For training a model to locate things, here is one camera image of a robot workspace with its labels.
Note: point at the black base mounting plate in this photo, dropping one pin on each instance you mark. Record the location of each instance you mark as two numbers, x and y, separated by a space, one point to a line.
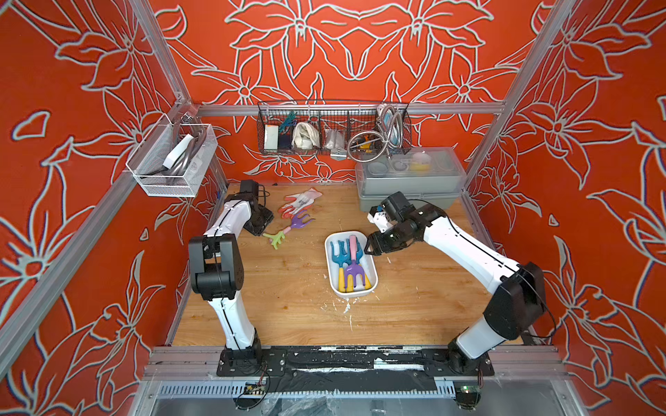
278 360

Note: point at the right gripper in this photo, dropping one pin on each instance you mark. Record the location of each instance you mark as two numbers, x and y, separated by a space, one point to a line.
374 248

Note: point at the black wire wall basket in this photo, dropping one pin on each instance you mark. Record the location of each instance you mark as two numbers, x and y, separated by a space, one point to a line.
362 131

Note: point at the white plastic storage box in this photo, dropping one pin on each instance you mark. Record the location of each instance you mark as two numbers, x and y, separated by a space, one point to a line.
365 261

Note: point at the white wire wall basket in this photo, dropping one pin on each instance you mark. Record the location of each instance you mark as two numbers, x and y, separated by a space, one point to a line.
174 159

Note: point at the grey plastic toolbox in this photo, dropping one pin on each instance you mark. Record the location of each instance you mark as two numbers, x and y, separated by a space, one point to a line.
425 174

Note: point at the blue claw rake yellow handle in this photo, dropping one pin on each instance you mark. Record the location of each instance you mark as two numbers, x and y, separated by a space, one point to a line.
340 257

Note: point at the purple rake pink handle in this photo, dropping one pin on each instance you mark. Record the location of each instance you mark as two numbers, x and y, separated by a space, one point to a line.
354 268

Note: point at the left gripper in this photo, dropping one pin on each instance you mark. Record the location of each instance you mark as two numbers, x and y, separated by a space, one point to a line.
266 216

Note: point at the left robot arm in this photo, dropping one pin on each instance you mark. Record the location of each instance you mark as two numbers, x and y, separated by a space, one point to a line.
217 270

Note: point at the white box in basket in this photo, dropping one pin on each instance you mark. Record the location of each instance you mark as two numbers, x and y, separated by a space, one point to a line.
271 138

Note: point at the white pink garden glove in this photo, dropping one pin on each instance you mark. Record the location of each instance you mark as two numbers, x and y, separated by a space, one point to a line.
298 202

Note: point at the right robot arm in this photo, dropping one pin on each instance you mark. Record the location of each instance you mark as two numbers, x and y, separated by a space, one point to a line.
518 291

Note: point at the white cloth in basket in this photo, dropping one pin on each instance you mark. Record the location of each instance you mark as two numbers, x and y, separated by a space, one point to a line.
305 136

